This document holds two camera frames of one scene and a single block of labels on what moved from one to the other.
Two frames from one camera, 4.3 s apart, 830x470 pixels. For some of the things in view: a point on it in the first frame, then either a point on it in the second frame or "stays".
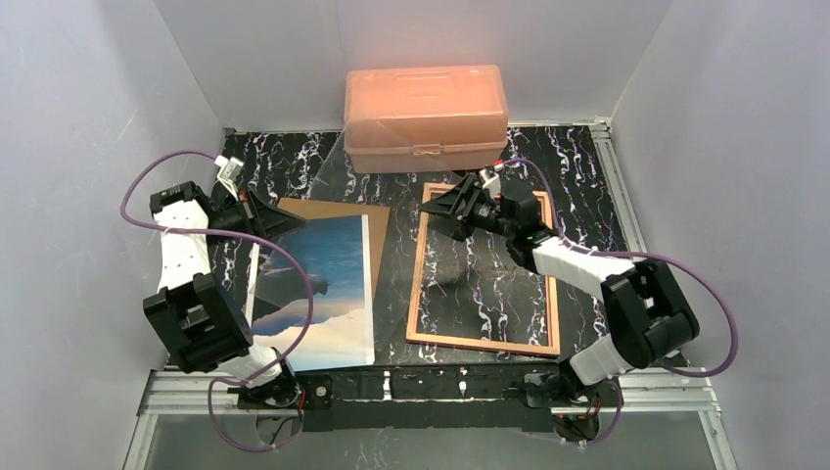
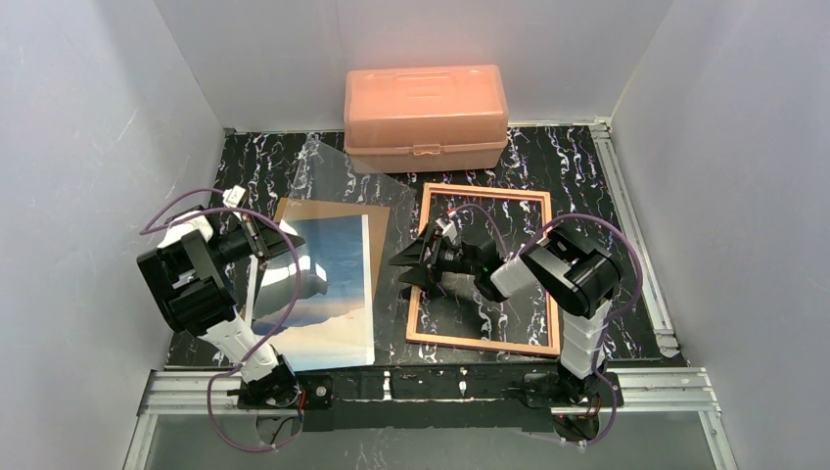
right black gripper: [469, 207] → [430, 252]
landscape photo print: [336, 252] stays
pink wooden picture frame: [553, 347] stays
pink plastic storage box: [442, 118] stays
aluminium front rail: [670, 392] stays
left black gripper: [252, 211] → [260, 235]
